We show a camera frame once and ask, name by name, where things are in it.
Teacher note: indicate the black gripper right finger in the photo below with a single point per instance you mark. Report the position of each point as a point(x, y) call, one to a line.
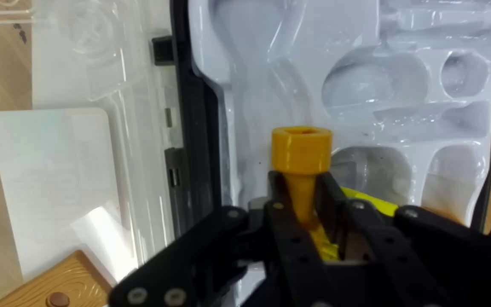
point(366, 269)

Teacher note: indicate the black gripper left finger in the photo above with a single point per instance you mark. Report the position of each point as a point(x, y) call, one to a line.
point(296, 262)

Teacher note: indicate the wooden toy block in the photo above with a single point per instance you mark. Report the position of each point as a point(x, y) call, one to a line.
point(73, 281)

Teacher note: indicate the black toy tool case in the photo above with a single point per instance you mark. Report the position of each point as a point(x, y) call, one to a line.
point(402, 83)

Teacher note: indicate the yellow toy bolt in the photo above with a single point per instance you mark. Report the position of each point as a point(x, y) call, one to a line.
point(300, 153)

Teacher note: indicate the clear plastic case lid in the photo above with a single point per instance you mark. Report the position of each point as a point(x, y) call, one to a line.
point(83, 129)

